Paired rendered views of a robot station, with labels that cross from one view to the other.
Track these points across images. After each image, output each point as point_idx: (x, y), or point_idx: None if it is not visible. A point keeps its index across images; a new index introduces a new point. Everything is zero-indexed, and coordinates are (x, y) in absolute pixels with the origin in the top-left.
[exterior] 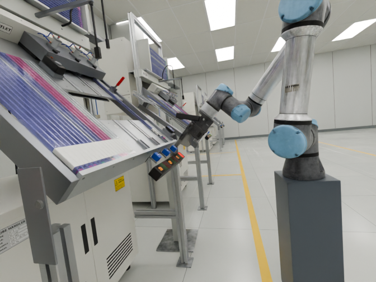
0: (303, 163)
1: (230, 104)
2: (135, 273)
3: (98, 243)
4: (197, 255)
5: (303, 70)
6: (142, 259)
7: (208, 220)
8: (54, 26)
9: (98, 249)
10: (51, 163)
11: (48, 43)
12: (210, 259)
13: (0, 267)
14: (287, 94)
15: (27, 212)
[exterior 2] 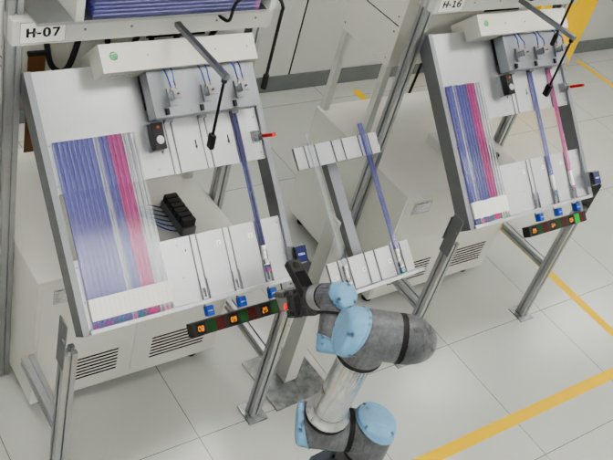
0: (339, 458)
1: (321, 325)
2: (191, 369)
3: (147, 320)
4: (275, 421)
5: (331, 387)
6: (215, 358)
7: (368, 389)
8: (203, 23)
9: (145, 326)
10: (78, 317)
11: (169, 89)
12: (280, 440)
13: (52, 312)
14: (320, 389)
15: (58, 337)
